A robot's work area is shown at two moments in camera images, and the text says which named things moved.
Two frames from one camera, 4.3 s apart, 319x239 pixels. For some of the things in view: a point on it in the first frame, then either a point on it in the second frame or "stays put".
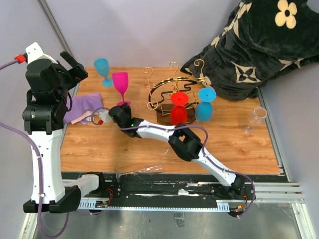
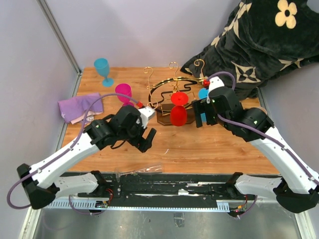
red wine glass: x=178 y=112 stays put
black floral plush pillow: x=260 y=40 stays put
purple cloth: x=82 y=106 stays put
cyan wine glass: x=102 y=66 stays put
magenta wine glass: x=120 y=81 -> x=125 y=89
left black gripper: x=75 y=74 -> x=142 y=144
